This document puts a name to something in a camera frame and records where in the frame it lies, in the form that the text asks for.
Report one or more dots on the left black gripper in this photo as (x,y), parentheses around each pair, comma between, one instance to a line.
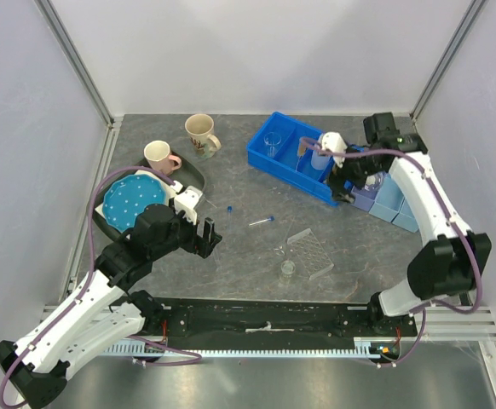
(198,244)

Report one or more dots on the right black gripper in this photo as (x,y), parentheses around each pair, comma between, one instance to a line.
(337,179)

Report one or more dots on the glass flask white stopper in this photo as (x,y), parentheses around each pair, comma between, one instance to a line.
(374,183)

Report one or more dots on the white red wash bottle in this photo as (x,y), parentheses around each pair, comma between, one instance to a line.
(319,159)

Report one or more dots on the tan bristle tube brush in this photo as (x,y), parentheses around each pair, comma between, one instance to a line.
(301,150)

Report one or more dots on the clear glass beaker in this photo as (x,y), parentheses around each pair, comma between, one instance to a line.
(272,141)

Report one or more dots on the small glass bottle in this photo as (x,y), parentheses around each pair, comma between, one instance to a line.
(287,271)

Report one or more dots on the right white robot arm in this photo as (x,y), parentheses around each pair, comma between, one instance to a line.
(452,258)

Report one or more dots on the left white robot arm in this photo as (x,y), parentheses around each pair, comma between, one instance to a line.
(40,363)

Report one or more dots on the purple small bin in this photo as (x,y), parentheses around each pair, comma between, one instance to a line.
(362,201)

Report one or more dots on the light blue middle bin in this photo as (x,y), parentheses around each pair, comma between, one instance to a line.
(388,201)

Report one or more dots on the light blue bin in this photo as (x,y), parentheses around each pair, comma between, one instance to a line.
(388,201)
(405,218)

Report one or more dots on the white square plate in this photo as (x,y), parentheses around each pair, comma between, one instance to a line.
(120,173)

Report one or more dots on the blue polka dot plate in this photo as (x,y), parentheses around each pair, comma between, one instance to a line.
(128,197)

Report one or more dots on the light blue outer bin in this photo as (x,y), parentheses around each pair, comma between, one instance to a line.
(405,218)

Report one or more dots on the blue divided storage bin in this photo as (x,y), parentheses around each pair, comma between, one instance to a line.
(282,165)

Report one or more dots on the pink cream mug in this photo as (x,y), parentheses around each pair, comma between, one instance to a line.
(159,156)

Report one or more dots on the glass stirring rod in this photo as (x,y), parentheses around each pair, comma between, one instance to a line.
(287,232)

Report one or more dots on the small watch glass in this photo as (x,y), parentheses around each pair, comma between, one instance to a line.
(280,250)

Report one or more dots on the clear well plate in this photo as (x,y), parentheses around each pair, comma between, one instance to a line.
(310,253)

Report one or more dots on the beige floral mug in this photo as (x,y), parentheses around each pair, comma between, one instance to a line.
(200,128)

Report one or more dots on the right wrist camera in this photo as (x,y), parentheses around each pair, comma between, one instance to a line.
(334,146)

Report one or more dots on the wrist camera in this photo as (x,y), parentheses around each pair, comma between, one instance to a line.
(334,146)
(186,199)

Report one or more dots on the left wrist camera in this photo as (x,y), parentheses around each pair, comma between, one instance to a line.
(186,199)

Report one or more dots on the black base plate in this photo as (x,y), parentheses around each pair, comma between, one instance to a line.
(180,317)

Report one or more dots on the slotted cable duct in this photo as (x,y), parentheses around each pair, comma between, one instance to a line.
(144,350)

